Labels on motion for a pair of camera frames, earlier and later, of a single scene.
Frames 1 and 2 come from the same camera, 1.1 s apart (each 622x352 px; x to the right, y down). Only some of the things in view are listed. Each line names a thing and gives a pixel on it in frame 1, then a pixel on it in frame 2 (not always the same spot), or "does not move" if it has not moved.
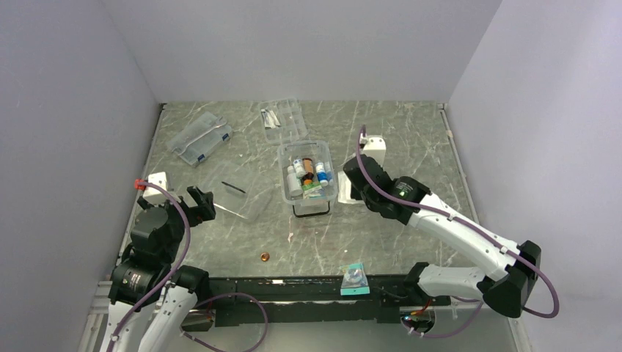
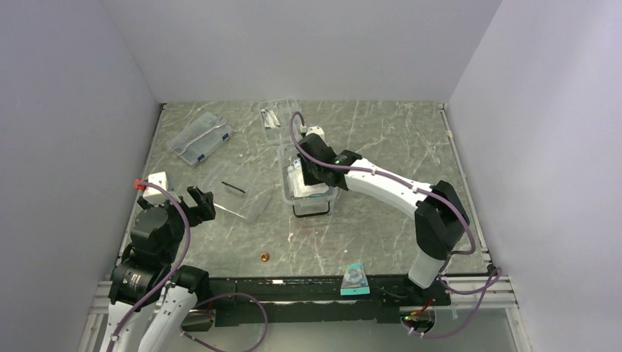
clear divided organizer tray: [283, 121] does not move
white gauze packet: [345, 189] → [295, 180]
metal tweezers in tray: [271, 121] does not move
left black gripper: [204, 210] does not move
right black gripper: [355, 193] → [308, 178]
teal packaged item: [354, 281] does not move
